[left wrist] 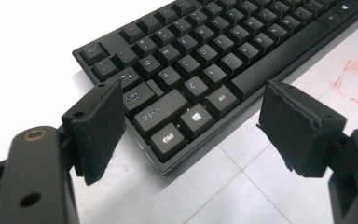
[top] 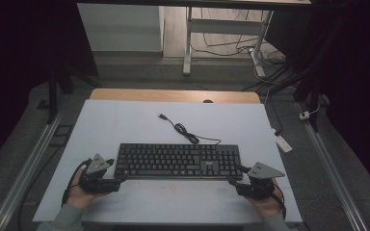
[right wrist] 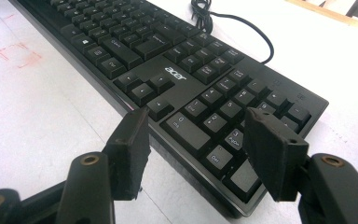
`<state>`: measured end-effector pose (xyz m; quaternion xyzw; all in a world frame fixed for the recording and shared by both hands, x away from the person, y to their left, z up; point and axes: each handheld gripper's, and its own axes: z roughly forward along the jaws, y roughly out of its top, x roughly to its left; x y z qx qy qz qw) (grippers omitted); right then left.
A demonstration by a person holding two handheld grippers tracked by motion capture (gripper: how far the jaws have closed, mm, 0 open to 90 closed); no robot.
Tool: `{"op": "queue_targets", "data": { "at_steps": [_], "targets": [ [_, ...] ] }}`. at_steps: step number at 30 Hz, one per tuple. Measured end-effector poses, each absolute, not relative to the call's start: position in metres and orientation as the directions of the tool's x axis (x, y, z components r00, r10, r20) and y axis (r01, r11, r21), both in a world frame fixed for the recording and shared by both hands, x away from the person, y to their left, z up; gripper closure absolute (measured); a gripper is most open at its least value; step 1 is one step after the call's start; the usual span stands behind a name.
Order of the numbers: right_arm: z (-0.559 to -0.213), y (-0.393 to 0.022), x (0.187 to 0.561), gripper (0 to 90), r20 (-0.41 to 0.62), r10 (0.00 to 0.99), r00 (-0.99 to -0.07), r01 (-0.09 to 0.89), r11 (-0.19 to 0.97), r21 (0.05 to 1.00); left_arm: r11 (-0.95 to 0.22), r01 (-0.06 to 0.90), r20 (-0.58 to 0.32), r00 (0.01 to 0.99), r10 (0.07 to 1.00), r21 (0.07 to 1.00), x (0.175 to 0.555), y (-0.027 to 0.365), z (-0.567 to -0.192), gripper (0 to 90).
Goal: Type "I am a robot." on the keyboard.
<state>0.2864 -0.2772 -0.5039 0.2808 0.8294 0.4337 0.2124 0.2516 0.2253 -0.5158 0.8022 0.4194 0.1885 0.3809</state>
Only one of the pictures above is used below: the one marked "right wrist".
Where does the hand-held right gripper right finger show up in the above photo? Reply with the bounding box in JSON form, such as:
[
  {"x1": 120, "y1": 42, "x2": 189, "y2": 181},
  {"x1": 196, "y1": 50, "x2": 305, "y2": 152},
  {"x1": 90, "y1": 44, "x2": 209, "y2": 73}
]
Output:
[{"x1": 242, "y1": 107, "x2": 310, "y2": 203}]

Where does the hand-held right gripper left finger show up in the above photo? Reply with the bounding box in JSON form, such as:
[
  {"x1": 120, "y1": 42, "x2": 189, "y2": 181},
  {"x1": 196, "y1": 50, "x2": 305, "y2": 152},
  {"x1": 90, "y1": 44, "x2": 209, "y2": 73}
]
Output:
[{"x1": 102, "y1": 106, "x2": 152, "y2": 201}]

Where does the black computer keyboard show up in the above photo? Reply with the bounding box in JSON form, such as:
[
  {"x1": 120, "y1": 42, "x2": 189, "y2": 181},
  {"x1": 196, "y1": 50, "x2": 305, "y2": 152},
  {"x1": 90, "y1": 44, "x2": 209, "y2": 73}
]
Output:
[{"x1": 12, "y1": 0, "x2": 330, "y2": 218}]

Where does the white board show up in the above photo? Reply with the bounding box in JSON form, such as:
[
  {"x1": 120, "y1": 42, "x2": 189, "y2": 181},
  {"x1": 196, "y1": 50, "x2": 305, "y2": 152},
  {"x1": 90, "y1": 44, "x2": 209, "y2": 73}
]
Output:
[{"x1": 0, "y1": 0, "x2": 358, "y2": 224}]

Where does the wooden table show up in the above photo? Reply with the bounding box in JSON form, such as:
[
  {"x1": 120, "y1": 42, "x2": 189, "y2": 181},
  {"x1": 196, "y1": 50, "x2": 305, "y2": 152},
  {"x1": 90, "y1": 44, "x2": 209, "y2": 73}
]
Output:
[{"x1": 284, "y1": 0, "x2": 358, "y2": 28}]

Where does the black keyboard cable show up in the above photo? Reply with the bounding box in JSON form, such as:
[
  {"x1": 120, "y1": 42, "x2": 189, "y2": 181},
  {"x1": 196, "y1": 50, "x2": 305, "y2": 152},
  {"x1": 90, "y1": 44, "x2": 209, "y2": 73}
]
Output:
[{"x1": 190, "y1": 0, "x2": 275, "y2": 65}]

